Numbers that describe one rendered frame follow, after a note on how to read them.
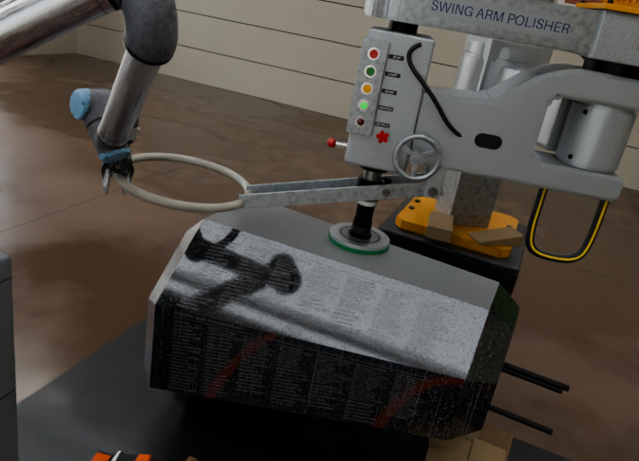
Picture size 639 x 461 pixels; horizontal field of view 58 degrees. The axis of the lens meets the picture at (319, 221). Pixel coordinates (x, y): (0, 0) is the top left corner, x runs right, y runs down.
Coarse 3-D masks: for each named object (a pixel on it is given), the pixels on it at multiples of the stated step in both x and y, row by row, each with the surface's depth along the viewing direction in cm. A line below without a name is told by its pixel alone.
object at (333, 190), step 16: (384, 176) 201; (400, 176) 200; (256, 192) 209; (272, 192) 197; (288, 192) 196; (304, 192) 195; (320, 192) 194; (336, 192) 194; (352, 192) 193; (368, 192) 192; (384, 192) 191; (400, 192) 191; (416, 192) 190; (432, 192) 186
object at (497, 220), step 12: (408, 204) 266; (420, 204) 269; (432, 204) 272; (408, 216) 252; (420, 216) 254; (492, 216) 271; (504, 216) 274; (408, 228) 246; (420, 228) 244; (456, 228) 247; (468, 228) 250; (480, 228) 252; (492, 228) 255; (456, 240) 239; (468, 240) 237; (480, 252) 237; (492, 252) 235; (504, 252) 234
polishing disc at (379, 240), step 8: (336, 224) 209; (344, 224) 211; (336, 232) 203; (344, 232) 204; (376, 232) 209; (336, 240) 198; (344, 240) 197; (352, 240) 198; (360, 240) 199; (368, 240) 200; (376, 240) 201; (384, 240) 203; (360, 248) 195; (368, 248) 195; (376, 248) 196; (384, 248) 199
